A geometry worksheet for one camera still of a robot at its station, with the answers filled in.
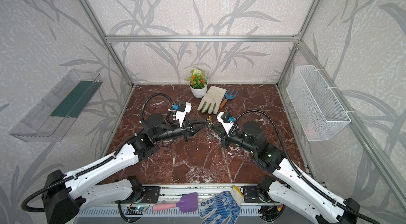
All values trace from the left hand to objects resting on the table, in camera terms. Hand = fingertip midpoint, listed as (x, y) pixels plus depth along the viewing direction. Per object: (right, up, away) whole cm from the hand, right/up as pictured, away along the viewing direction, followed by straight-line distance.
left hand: (207, 122), depth 62 cm
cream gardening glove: (+3, +11, +51) cm, 53 cm away
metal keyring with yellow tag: (+1, 0, +2) cm, 2 cm away
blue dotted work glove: (+4, -40, +9) cm, 41 cm away
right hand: (+3, 0, +5) cm, 6 cm away
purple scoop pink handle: (-9, -39, +10) cm, 41 cm away
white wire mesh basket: (+45, +4, +1) cm, 45 cm away
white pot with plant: (-7, +19, +40) cm, 45 cm away
